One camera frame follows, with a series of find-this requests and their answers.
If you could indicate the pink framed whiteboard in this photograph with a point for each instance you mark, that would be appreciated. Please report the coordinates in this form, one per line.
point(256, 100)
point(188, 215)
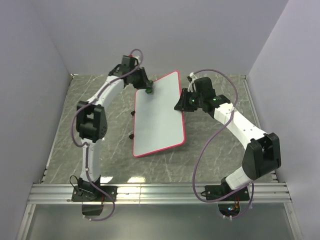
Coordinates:
point(157, 126)

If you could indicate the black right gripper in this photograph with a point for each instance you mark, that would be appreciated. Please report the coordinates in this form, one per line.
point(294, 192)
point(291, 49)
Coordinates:
point(182, 104)

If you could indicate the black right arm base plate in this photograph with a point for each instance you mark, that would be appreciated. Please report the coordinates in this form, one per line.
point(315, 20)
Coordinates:
point(212, 192)

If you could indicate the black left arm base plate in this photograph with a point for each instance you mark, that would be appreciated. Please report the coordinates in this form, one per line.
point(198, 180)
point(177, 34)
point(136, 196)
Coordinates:
point(80, 195)

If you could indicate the aluminium mounting rail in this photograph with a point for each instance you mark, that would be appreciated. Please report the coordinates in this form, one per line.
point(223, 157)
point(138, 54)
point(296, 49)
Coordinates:
point(153, 194)

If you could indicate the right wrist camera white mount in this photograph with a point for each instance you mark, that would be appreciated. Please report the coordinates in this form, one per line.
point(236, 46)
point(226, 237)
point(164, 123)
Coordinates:
point(202, 86)

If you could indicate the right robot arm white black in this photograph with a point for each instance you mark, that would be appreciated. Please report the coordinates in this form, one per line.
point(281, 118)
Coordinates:
point(262, 153)

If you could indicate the green whiteboard eraser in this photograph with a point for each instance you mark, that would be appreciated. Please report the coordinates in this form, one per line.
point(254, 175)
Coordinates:
point(149, 90)

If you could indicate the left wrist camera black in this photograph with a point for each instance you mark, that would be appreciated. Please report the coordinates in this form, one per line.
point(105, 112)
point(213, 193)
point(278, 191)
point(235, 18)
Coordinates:
point(128, 63)

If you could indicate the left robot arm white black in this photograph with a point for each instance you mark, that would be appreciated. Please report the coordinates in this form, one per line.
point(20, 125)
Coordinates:
point(89, 125)

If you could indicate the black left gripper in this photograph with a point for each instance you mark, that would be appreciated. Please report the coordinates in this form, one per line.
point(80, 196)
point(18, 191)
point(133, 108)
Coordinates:
point(144, 83)

